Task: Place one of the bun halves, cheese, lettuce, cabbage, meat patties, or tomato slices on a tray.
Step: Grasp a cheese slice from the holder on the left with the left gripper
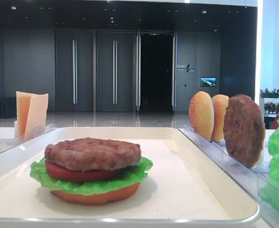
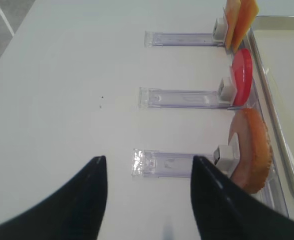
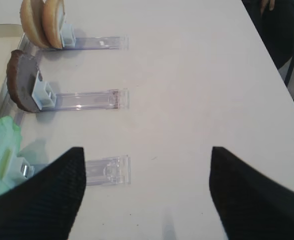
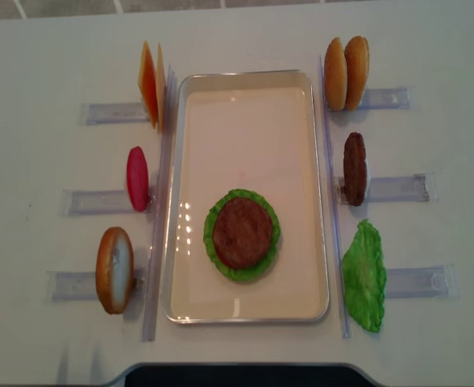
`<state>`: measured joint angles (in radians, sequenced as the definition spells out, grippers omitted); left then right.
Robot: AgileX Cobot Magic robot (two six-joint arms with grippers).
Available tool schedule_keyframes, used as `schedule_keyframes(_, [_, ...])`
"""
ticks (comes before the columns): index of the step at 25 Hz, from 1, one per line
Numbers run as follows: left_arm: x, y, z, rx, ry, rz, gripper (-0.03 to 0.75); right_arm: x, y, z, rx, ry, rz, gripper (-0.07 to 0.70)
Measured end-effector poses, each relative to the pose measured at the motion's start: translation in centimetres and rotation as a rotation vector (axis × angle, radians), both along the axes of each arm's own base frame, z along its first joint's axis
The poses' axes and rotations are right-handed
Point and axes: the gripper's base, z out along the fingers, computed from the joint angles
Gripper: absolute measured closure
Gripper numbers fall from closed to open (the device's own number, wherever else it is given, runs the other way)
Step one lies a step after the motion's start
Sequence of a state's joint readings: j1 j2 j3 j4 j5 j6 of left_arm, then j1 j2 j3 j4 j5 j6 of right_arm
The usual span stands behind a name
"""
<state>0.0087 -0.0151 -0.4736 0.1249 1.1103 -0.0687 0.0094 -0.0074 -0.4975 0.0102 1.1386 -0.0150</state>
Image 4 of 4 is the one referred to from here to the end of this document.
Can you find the pale yellow cheese slice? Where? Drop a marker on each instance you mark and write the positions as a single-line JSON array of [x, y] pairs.
[[160, 88]]

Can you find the brown meat patty on tray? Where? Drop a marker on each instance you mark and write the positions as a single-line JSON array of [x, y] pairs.
[[242, 233]]

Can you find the green lettuce leaf on tray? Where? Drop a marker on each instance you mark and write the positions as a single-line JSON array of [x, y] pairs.
[[253, 272]]

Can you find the red tomato slice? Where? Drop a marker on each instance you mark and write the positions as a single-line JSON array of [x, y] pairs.
[[137, 179]]

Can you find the upright brown meat patty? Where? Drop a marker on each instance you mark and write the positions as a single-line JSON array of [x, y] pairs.
[[355, 169]]

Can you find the clear holder for tomato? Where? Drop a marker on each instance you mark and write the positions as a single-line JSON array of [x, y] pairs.
[[81, 202]]

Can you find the bread slice with white face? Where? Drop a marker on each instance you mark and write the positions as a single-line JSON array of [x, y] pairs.
[[114, 270]]

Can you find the orange cheese slice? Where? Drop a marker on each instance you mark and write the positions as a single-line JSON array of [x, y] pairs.
[[147, 84]]

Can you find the upright green lettuce leaf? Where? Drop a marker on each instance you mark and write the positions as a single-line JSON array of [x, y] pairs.
[[365, 278]]

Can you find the clear holder for bread slice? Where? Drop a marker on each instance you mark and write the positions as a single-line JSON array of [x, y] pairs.
[[81, 286]]

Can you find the clear holder for lettuce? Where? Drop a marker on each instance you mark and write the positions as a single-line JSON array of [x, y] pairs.
[[429, 282]]

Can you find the silver metal tray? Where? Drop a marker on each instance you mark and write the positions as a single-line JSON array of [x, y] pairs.
[[245, 132]]

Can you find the left golden bun half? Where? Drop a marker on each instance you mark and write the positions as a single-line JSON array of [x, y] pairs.
[[335, 75]]

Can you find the golden bun half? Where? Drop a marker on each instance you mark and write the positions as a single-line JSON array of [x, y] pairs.
[[335, 75], [357, 57]]

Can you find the clear holder for patty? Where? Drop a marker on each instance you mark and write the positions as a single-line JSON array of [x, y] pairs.
[[419, 187]]

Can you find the right golden bun half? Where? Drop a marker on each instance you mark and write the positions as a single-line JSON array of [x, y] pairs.
[[357, 57]]

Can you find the clear holder for buns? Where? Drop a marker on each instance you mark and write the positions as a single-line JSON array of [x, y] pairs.
[[396, 98]]

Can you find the black base at table edge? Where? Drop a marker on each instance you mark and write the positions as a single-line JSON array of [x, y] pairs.
[[244, 375]]

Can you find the left long clear plastic rail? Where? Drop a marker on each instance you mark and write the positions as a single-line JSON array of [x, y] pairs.
[[160, 221]]

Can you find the long clear plastic rail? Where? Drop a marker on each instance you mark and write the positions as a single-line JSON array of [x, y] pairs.
[[330, 181], [160, 221]]

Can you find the right long clear plastic rail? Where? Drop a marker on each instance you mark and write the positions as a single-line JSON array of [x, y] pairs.
[[330, 181]]

